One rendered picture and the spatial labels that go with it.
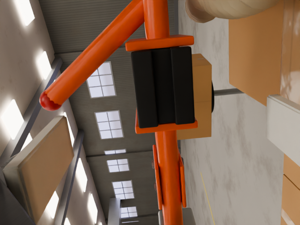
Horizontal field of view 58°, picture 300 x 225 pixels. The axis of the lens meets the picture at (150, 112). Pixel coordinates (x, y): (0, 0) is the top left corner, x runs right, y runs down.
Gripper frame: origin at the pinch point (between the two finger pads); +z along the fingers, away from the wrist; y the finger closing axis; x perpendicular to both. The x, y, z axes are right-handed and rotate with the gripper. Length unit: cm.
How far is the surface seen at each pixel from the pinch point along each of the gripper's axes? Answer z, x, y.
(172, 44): 8.0, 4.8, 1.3
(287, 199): 83, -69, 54
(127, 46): 8.0, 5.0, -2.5
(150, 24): 9.2, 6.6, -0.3
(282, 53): 12.5, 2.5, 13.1
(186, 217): 13.1, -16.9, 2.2
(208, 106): 184, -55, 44
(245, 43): 22.9, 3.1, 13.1
